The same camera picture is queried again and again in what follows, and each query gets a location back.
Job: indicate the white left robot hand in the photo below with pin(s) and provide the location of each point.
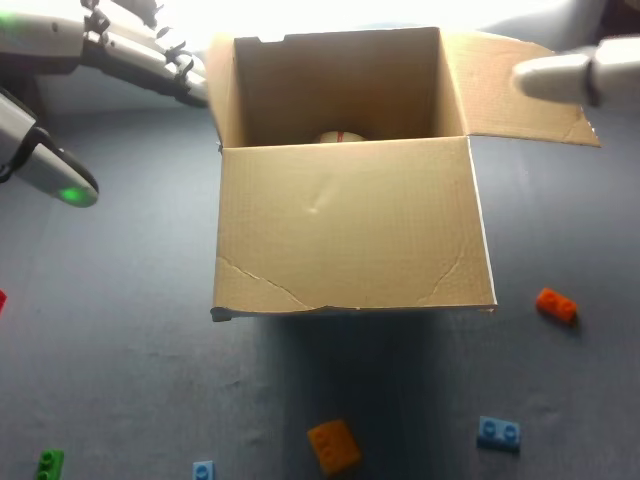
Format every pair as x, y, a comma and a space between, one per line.
40, 45

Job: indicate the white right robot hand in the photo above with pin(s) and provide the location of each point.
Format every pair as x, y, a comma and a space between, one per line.
565, 80

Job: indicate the pink strawberry toy cake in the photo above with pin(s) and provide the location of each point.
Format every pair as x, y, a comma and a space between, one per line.
340, 136

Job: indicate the brown cardboard box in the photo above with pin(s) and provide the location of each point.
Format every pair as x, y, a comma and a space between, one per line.
350, 225

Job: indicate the orange toy brick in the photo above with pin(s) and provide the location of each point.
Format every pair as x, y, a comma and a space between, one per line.
556, 305

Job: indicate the red toy brick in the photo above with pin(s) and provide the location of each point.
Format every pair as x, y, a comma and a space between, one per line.
2, 302

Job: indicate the grey table cloth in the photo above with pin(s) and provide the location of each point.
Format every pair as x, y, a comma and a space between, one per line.
125, 375

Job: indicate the blue toy brick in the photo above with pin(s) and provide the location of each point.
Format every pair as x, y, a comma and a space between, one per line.
498, 435
202, 471

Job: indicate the green toy brick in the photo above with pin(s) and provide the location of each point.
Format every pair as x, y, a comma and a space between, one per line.
50, 466

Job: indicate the yellow toy brick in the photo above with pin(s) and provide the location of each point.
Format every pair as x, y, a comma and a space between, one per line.
334, 447

